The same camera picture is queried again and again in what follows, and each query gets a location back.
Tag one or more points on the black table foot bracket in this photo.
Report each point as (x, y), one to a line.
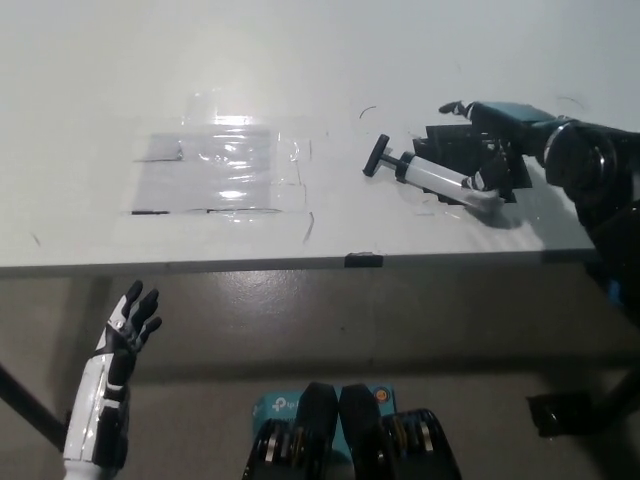
(560, 415)

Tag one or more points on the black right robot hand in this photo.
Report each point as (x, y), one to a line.
(510, 120)

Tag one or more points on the small black tape strip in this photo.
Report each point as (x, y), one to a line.
(363, 260)

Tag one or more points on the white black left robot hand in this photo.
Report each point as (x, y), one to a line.
(95, 400)

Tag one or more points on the black table leg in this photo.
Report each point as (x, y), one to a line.
(620, 400)
(30, 400)

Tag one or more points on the teal cardboard box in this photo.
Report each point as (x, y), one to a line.
(275, 407)

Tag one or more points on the small white air pump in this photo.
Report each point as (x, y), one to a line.
(430, 172)

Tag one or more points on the clear plastic sheet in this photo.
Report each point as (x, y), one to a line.
(200, 107)

